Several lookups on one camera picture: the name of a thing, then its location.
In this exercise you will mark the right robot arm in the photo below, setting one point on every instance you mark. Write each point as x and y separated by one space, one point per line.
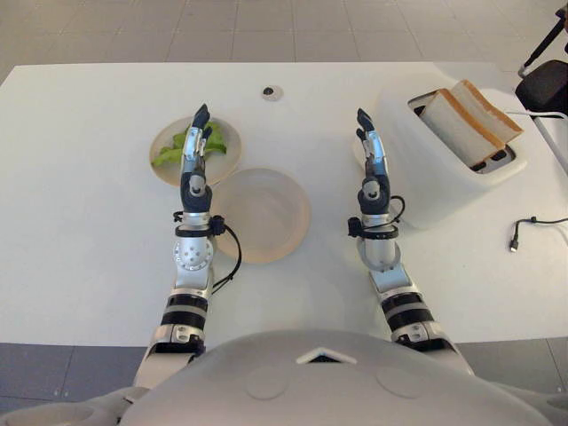
401 302

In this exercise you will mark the bread slice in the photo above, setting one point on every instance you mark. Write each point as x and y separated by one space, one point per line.
457 128
486 111

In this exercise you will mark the cream toaster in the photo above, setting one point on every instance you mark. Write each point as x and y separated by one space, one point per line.
426 177

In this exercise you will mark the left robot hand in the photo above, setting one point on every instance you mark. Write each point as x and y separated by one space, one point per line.
195 202

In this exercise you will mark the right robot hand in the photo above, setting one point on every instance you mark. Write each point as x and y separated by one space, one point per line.
375 204

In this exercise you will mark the robot body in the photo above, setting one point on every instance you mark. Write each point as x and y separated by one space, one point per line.
319 390

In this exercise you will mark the green lettuce leaf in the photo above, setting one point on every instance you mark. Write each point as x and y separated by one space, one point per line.
171 153

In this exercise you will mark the white plate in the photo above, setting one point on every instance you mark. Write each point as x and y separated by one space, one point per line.
266 213

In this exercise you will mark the black office chair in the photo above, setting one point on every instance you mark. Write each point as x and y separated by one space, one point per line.
543 84

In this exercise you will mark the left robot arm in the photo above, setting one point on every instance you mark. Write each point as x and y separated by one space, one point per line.
188 284

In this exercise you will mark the beige plate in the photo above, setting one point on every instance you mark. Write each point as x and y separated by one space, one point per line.
231 148

